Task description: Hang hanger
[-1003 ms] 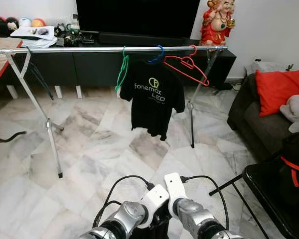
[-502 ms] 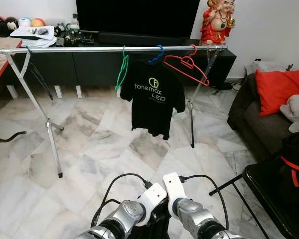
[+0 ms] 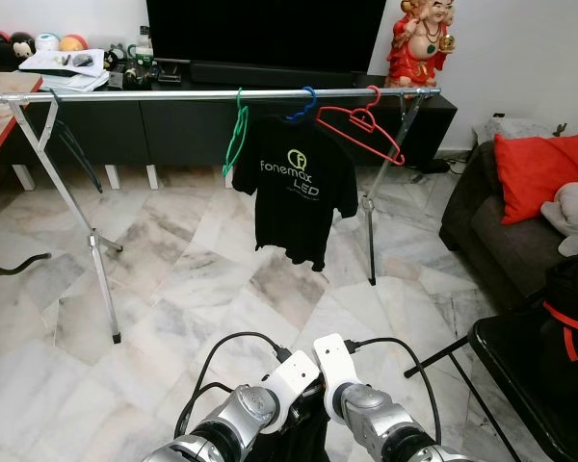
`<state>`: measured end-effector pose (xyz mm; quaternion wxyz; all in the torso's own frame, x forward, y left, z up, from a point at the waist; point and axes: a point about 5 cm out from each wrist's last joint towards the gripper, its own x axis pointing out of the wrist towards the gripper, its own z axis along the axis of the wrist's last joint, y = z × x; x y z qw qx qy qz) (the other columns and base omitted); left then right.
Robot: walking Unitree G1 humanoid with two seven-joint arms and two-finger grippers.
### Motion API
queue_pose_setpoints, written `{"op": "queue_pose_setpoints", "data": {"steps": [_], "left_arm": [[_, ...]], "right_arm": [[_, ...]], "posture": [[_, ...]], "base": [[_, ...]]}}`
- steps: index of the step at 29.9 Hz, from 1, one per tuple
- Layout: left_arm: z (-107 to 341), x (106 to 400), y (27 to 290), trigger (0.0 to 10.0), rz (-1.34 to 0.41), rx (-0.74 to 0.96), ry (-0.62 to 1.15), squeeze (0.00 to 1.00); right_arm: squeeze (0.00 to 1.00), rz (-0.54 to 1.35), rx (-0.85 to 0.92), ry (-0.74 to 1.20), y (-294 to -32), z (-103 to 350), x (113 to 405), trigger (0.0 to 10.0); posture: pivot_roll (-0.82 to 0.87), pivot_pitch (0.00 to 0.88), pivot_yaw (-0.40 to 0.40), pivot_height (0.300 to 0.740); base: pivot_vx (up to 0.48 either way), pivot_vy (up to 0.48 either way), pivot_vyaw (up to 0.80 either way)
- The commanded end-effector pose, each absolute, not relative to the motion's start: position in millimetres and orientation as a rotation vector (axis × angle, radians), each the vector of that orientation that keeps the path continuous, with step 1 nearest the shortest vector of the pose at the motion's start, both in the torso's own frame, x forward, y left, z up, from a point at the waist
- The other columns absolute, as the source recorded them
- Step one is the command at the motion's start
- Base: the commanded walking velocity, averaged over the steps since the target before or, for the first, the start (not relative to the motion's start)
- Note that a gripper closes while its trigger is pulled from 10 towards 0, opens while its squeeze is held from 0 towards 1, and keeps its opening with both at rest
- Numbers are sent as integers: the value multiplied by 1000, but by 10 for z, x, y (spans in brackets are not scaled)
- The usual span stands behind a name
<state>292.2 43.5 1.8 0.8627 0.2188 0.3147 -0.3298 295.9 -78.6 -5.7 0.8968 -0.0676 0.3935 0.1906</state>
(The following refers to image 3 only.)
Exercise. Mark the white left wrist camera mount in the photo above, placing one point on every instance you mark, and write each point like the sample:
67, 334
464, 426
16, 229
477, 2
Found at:
294, 375

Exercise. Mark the white marble side table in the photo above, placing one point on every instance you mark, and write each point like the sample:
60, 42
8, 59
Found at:
520, 128

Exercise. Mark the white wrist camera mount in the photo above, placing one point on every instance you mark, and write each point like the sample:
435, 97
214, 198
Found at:
294, 375
335, 361

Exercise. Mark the red cushion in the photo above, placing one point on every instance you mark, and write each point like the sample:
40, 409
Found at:
544, 173

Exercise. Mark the red plastic hanger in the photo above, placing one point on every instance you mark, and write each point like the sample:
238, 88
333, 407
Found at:
361, 117

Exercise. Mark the silver metal clothes rail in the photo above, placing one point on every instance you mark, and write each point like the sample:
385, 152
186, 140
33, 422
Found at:
154, 95

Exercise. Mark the black fonemax T-shirt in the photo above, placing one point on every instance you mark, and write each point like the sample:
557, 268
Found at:
299, 212
308, 438

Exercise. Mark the orange ball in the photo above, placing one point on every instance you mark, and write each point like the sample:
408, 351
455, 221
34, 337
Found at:
73, 43

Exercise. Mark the white paper stack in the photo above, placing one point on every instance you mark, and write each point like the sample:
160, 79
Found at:
63, 65

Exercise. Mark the white ball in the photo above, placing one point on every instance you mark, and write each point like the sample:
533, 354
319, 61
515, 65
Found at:
46, 43

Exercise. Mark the black soundbar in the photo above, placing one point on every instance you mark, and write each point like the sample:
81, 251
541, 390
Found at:
270, 73

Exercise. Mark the green plastic hanger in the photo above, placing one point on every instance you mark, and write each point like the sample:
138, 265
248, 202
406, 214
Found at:
241, 123

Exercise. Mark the black TV cabinet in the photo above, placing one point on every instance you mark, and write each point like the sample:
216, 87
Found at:
183, 130

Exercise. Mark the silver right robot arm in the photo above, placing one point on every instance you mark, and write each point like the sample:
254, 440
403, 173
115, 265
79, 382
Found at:
385, 423

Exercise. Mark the black plush toy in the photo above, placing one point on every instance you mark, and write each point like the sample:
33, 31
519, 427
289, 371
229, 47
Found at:
19, 46

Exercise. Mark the blue hanger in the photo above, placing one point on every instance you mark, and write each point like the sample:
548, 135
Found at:
311, 96

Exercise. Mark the red Buddha statue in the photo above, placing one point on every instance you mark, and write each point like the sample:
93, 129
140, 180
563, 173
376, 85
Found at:
419, 58

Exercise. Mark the dark brown fabric sofa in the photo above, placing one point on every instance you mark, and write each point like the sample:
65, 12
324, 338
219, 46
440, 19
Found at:
501, 241

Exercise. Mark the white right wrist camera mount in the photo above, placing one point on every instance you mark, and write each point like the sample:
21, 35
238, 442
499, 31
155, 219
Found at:
335, 361

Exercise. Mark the black television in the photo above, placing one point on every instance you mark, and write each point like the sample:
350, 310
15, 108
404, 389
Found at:
270, 34

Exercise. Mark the small bottle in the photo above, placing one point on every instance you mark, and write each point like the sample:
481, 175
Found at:
144, 46

